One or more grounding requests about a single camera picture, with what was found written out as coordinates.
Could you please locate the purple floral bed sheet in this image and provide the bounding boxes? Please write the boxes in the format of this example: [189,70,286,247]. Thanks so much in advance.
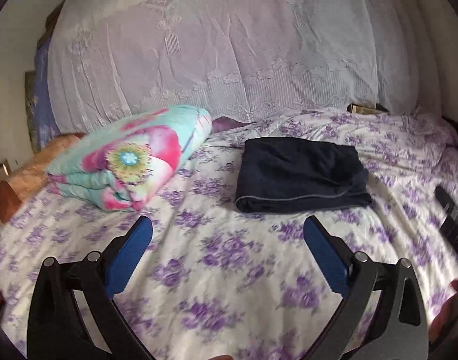
[0,106,458,360]

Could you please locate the white lace covered headboard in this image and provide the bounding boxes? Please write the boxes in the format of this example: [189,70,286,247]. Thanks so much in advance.
[47,0,424,132]

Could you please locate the dark navy pants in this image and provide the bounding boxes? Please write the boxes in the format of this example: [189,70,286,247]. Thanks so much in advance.
[235,137,372,214]

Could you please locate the blue patterned cloth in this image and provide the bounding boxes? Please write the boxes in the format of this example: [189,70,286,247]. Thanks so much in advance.
[33,37,60,149]

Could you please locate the orange brown pillow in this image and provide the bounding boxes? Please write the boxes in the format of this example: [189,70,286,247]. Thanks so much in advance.
[0,133,85,225]

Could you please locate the folded teal pink floral quilt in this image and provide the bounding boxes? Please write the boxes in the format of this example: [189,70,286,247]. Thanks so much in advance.
[45,106,212,211]

